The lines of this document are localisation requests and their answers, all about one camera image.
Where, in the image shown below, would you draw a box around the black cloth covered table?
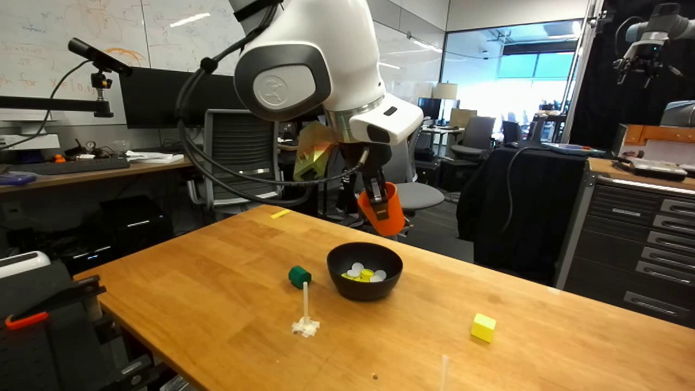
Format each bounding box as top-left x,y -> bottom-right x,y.
456,143 -> 592,286

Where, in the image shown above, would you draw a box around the white tape marker with stick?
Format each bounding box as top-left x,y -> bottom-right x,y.
292,280 -> 321,342

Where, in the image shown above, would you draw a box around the grey mesh office chair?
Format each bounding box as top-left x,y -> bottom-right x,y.
187,107 -> 287,220

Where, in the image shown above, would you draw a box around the orange wooden box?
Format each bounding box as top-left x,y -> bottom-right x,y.
614,121 -> 695,170

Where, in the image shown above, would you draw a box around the grey drawer cabinet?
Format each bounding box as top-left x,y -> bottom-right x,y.
556,156 -> 695,327

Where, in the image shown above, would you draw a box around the white and yellow small pieces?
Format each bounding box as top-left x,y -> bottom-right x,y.
339,260 -> 391,284

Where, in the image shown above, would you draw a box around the silver ladder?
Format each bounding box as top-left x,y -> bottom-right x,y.
562,0 -> 606,142

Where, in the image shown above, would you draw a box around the black bowl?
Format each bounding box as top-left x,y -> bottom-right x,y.
327,242 -> 406,305

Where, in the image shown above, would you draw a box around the black computer tower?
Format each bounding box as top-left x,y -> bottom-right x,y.
56,193 -> 176,274

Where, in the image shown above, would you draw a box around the long wooden desk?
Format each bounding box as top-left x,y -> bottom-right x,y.
0,137 -> 219,200

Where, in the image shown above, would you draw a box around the green toy block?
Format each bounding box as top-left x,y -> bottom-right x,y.
287,265 -> 313,291

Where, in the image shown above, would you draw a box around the black keyboard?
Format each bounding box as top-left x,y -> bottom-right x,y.
6,156 -> 132,178
624,158 -> 690,180

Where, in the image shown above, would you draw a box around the black equipment with orange handle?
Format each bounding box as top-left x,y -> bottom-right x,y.
0,247 -> 151,391

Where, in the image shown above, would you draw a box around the black backdrop panel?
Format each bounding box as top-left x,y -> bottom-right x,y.
570,0 -> 695,150

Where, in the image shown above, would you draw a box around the dark office chair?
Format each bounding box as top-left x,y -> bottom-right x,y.
441,115 -> 503,192

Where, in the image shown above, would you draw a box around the light grey office chair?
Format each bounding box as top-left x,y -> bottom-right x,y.
380,140 -> 448,234

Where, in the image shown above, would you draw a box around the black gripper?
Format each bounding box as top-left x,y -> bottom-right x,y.
339,140 -> 396,209

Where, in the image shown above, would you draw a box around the orange plastic cup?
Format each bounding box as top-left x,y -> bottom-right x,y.
355,180 -> 406,240

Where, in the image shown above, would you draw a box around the yellow toy block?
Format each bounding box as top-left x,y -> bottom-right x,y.
470,310 -> 500,346

